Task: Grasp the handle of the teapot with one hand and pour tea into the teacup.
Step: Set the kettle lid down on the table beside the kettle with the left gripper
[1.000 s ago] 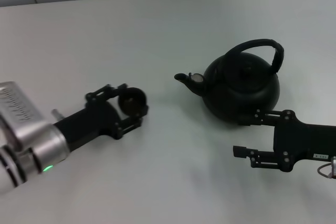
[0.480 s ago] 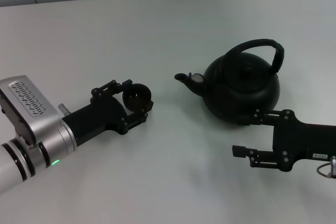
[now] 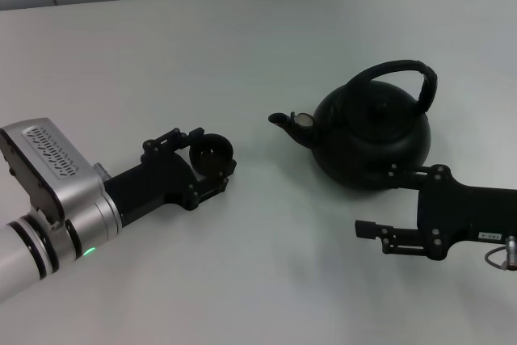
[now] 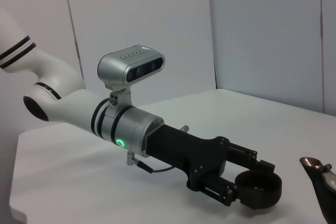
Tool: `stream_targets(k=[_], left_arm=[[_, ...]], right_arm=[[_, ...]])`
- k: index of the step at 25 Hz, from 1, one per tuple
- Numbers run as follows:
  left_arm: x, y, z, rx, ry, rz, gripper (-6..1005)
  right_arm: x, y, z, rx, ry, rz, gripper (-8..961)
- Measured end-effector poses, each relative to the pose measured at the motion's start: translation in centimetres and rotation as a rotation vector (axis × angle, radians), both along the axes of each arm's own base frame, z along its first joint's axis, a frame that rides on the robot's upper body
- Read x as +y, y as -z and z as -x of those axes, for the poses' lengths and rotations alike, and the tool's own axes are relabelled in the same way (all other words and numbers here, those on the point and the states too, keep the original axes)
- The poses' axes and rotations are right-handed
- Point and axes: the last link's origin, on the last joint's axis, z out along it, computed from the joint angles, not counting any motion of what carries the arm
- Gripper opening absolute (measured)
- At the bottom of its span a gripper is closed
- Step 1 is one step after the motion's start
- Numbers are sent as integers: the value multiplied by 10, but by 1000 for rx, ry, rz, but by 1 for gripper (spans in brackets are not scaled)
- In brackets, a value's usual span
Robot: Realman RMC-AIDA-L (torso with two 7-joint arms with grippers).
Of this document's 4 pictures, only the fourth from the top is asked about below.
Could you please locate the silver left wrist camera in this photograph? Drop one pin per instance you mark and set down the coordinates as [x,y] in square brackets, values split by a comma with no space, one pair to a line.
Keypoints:
[115,69]

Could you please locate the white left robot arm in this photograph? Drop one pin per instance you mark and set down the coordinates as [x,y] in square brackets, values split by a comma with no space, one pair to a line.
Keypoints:
[73,103]

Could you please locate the dark brown teacup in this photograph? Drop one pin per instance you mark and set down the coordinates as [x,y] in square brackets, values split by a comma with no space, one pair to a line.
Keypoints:
[262,195]

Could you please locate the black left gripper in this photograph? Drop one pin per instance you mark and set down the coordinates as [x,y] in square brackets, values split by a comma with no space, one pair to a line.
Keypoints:
[181,148]

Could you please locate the black round teapot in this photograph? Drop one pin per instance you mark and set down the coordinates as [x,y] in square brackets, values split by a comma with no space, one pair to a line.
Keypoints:
[323,190]

